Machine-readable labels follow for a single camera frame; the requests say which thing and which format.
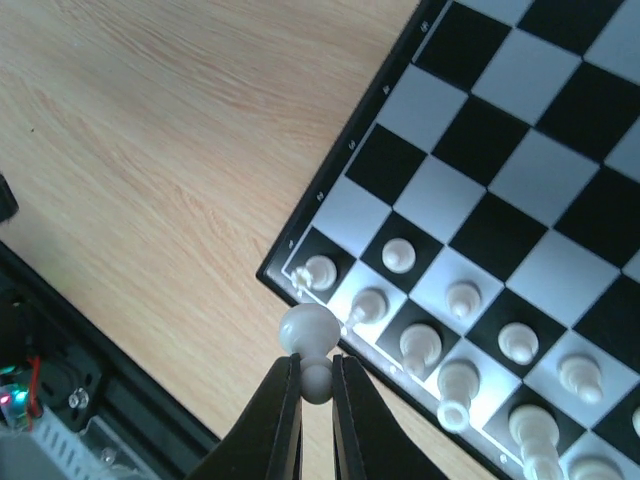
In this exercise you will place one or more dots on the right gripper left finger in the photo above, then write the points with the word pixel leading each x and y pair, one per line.
pixel 265 442

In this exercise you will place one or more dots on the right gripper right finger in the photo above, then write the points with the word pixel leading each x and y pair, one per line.
pixel 368 441

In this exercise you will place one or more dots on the white chess piece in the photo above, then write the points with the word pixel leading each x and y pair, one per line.
pixel 312 331
pixel 518 342
pixel 463 299
pixel 368 306
pixel 318 273
pixel 421 347
pixel 537 434
pixel 398 255
pixel 593 468
pixel 581 376
pixel 458 382
pixel 636 421

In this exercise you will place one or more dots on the black white chessboard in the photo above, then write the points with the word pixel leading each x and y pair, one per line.
pixel 501 139

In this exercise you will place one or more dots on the light blue cable duct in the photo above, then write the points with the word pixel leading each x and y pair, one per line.
pixel 70 456

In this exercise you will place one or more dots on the black aluminium frame rail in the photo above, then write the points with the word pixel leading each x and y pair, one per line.
pixel 85 380

